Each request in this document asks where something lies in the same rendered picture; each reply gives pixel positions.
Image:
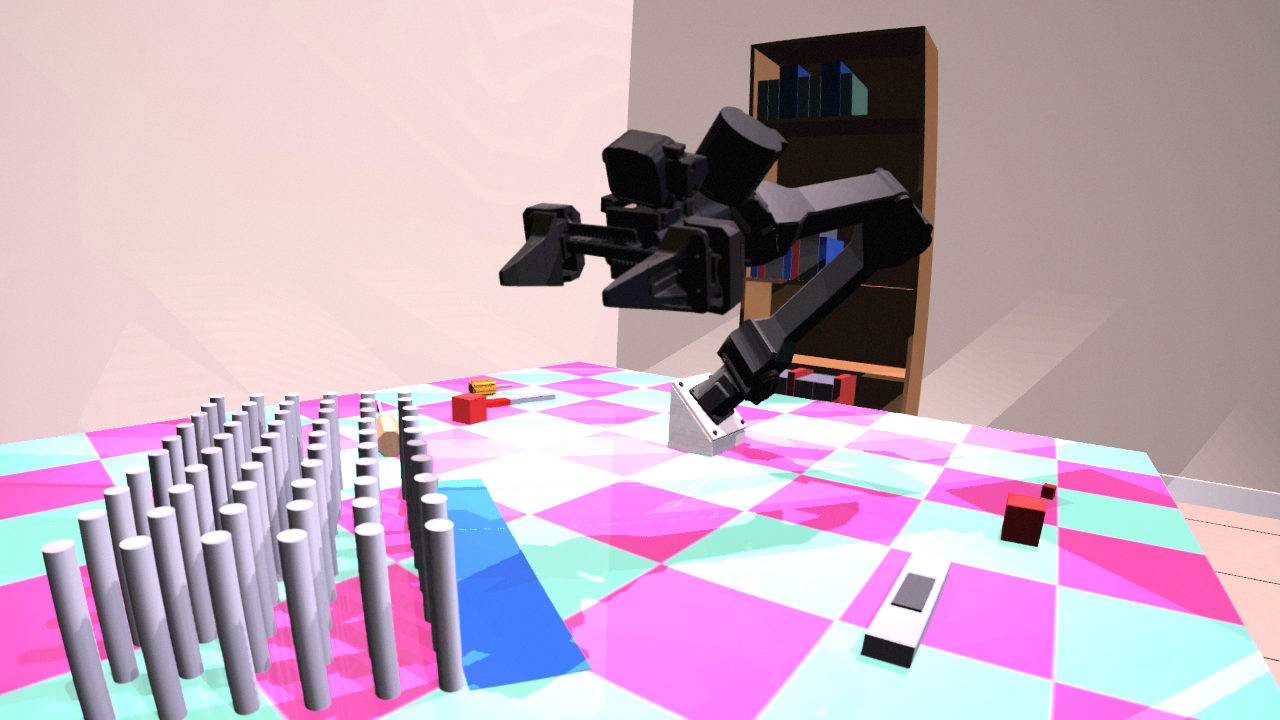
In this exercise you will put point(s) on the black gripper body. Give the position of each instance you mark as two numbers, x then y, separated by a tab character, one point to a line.
634	234

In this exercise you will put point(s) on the yellow ribbed screwdriver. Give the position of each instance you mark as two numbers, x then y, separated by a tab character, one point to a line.
485	387

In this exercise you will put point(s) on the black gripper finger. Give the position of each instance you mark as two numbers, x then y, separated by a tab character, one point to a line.
675	278
538	263

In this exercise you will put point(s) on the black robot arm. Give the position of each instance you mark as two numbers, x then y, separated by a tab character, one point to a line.
724	178

